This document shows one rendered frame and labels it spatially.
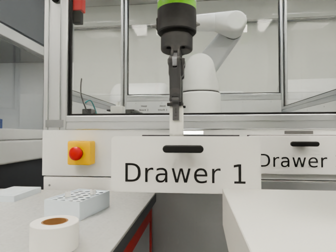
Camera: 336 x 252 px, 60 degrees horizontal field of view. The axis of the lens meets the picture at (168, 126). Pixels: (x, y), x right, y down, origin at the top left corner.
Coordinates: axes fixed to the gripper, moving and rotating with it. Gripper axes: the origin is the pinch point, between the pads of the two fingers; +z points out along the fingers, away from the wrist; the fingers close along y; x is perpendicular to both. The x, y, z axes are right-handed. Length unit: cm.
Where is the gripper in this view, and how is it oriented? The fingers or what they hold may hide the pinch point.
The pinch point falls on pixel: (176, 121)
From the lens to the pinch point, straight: 67.5
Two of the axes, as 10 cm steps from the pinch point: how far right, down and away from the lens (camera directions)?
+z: 0.0, 10.0, -0.5
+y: -1.1, -0.5, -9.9
